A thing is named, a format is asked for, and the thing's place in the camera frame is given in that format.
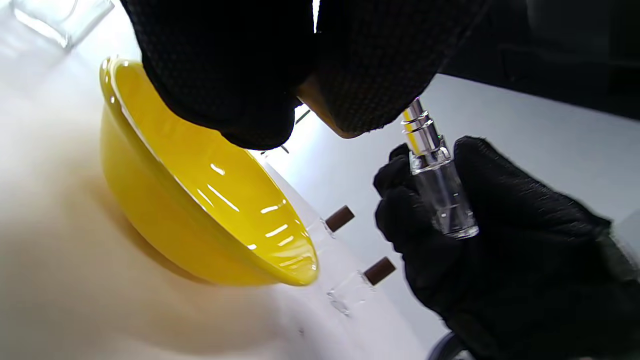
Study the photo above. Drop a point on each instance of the person's left hand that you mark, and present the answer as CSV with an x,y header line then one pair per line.
x,y
225,65

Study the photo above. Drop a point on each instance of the person's right hand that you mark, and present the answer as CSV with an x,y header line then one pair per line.
x,y
500,260

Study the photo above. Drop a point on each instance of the silver perfume bottle pump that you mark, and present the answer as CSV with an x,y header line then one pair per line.
x,y
422,130

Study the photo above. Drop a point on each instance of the yellow bowl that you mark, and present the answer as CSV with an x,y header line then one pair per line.
x,y
200,200

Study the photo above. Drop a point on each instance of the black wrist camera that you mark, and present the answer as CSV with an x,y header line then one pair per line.
x,y
445,347

